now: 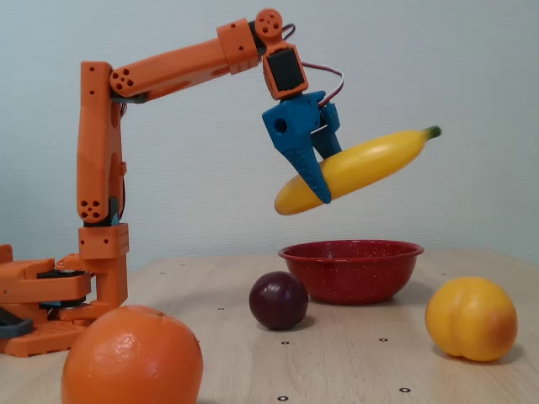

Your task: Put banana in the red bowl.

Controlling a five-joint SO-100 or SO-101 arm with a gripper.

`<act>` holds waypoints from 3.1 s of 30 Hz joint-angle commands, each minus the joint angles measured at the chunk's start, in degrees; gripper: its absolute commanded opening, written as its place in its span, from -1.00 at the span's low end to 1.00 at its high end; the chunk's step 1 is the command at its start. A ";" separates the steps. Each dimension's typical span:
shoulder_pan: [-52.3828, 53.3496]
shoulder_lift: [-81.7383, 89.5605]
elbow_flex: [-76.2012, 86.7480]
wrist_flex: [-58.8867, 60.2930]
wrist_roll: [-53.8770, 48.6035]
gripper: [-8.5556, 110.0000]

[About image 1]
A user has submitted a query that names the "orange robot base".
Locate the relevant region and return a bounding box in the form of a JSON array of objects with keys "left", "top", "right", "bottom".
[{"left": 0, "top": 243, "right": 127, "bottom": 359}]

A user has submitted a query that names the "yellow peach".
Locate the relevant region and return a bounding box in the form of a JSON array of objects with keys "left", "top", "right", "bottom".
[{"left": 424, "top": 276, "right": 519, "bottom": 363}]

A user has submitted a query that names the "red speckled enamel bowl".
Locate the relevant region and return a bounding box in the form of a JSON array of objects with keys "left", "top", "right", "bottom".
[{"left": 277, "top": 239, "right": 425, "bottom": 306}]

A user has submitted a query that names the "orange fruit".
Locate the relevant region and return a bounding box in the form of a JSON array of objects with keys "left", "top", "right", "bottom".
[{"left": 61, "top": 305, "right": 205, "bottom": 404}]

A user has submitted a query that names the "grey table clamp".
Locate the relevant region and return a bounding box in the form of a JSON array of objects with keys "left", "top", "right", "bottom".
[{"left": 0, "top": 306, "right": 35, "bottom": 340}]

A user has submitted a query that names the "yellow plastic banana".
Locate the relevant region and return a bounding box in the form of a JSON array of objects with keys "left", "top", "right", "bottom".
[{"left": 274, "top": 125, "right": 442, "bottom": 216}]

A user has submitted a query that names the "dark purple plum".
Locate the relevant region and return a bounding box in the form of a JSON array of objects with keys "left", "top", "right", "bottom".
[{"left": 248, "top": 271, "right": 310, "bottom": 331}]

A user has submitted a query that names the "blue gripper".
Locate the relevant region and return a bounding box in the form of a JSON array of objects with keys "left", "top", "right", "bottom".
[{"left": 261, "top": 90, "right": 343, "bottom": 205}]

